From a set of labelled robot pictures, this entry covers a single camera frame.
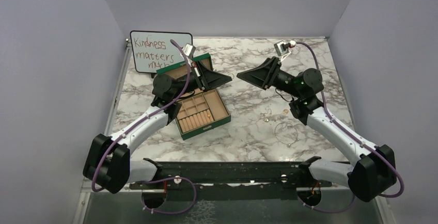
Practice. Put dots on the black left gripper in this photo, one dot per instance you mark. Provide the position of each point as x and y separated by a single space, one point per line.
206 79

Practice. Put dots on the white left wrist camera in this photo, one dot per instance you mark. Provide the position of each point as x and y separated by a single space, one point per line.
189 50

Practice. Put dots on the whiteboard with red writing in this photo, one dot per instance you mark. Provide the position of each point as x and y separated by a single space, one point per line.
152 50

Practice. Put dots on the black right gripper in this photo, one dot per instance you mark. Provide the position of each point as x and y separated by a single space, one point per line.
268 70

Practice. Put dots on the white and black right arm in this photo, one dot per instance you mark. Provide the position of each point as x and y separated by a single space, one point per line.
370 170

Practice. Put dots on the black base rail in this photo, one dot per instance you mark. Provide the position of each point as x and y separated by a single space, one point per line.
223 181

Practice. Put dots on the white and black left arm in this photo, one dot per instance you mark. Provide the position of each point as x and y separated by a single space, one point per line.
108 164

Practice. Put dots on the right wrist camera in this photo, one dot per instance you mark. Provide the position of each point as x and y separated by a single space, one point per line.
282 47

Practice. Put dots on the green jewelry box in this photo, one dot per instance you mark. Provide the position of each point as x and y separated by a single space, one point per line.
194 111

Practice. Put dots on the small gold earring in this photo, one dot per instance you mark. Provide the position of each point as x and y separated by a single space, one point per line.
265 116

